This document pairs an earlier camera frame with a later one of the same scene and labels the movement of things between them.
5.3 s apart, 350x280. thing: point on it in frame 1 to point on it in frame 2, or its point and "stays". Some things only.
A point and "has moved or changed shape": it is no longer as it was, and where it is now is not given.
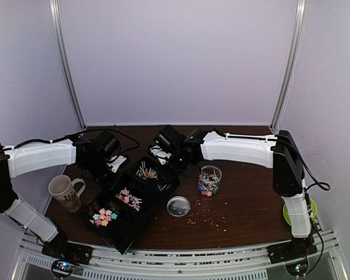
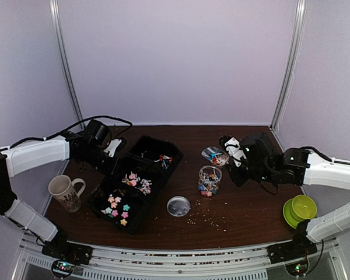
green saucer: (286, 215) stays
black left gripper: (112, 182) to (111, 167)
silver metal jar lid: (178, 206) stays
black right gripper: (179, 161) to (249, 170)
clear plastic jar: (209, 181) stays
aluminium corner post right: (300, 20) stays
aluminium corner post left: (55, 17) stays
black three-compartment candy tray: (118, 212) has moved or changed shape
